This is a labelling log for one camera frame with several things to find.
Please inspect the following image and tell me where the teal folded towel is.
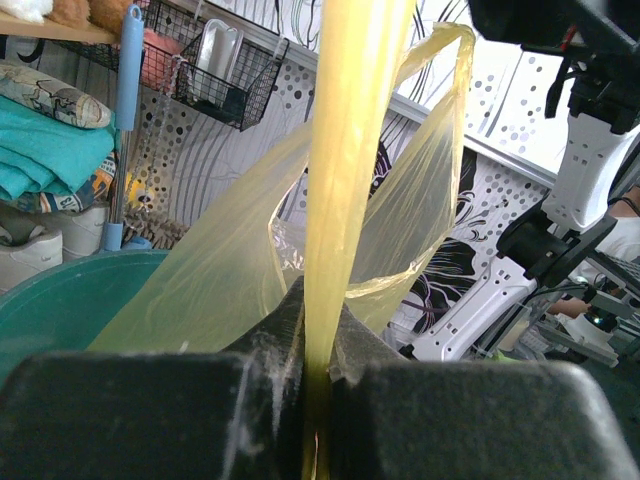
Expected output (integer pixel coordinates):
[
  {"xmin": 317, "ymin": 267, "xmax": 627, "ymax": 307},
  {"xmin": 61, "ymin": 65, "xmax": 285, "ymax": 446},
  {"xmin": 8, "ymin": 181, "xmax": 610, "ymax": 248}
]
[{"xmin": 1, "ymin": 97, "xmax": 115, "ymax": 200}]

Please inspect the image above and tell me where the yellow plush duck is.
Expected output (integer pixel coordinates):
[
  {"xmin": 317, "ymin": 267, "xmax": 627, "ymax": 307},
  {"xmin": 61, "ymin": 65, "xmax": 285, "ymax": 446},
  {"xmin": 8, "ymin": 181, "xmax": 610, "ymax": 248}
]
[{"xmin": 124, "ymin": 172, "xmax": 154, "ymax": 211}]

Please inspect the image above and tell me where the white sneaker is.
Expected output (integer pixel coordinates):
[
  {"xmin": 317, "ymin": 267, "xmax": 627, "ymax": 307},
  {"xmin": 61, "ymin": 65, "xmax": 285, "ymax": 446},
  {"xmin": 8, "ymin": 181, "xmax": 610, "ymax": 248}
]
[{"xmin": 1, "ymin": 228, "xmax": 63, "ymax": 295}]

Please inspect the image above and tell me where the black wire basket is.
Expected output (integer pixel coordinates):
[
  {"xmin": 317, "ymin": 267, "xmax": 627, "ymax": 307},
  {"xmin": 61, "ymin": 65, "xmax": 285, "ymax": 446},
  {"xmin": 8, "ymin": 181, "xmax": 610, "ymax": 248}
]
[{"xmin": 49, "ymin": 0, "xmax": 291, "ymax": 133}]

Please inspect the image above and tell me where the patterned small pillow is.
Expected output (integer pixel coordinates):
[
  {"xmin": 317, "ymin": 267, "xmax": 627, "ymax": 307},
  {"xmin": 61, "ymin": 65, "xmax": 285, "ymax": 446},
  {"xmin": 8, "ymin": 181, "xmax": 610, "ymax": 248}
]
[{"xmin": 1, "ymin": 62, "xmax": 112, "ymax": 129}]

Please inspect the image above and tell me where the brown teddy bear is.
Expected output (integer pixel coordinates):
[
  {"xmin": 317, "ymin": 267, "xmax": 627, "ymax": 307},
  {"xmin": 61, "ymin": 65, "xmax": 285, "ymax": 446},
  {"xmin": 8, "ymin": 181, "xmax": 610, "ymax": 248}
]
[{"xmin": 47, "ymin": 0, "xmax": 146, "ymax": 37}]

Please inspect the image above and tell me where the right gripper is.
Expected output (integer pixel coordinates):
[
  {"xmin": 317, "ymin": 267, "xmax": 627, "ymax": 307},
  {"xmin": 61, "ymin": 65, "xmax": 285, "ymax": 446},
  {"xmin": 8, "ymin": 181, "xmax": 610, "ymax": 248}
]
[{"xmin": 468, "ymin": 0, "xmax": 639, "ymax": 135}]

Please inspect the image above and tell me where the yellow trash bag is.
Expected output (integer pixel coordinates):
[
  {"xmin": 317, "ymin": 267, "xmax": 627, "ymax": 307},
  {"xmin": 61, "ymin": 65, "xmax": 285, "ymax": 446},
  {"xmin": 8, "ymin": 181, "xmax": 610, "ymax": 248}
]
[{"xmin": 91, "ymin": 1, "xmax": 475, "ymax": 479}]

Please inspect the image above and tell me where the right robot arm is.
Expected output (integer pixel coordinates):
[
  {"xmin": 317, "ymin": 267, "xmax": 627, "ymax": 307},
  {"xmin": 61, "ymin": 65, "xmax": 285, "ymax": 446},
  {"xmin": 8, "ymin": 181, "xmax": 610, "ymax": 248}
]
[{"xmin": 403, "ymin": 1, "xmax": 639, "ymax": 361}]

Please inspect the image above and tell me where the teal trash bin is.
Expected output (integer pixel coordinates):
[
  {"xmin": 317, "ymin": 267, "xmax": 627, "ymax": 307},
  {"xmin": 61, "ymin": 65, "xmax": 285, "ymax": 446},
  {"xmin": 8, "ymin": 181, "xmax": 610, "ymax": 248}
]
[{"xmin": 1, "ymin": 250, "xmax": 168, "ymax": 385}]

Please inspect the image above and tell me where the white plush dog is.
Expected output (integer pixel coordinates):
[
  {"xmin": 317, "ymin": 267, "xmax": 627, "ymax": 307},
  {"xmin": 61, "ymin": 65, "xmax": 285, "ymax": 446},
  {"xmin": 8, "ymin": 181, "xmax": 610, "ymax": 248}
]
[{"xmin": 1, "ymin": 0, "xmax": 53, "ymax": 24}]

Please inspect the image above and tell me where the blue flat mop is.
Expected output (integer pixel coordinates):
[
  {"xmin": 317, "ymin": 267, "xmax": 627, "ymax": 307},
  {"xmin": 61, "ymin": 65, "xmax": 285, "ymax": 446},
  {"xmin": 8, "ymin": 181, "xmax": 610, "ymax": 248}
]
[{"xmin": 102, "ymin": 4, "xmax": 144, "ymax": 252}]

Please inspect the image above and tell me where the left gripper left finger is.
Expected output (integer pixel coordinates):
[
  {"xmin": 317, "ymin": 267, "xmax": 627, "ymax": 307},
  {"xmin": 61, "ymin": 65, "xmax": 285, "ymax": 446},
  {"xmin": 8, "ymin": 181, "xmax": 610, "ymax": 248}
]
[{"xmin": 222, "ymin": 278, "xmax": 305, "ymax": 479}]

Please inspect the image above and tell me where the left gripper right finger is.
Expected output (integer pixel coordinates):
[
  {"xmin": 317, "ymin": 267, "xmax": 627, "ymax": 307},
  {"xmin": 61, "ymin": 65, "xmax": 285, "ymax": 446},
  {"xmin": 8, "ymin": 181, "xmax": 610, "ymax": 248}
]
[{"xmin": 328, "ymin": 307, "xmax": 400, "ymax": 479}]

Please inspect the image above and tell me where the wooden metal shelf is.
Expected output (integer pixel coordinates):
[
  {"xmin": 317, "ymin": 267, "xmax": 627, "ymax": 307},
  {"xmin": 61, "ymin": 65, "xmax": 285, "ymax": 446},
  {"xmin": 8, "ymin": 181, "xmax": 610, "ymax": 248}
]
[{"xmin": 1, "ymin": 12, "xmax": 120, "ymax": 44}]

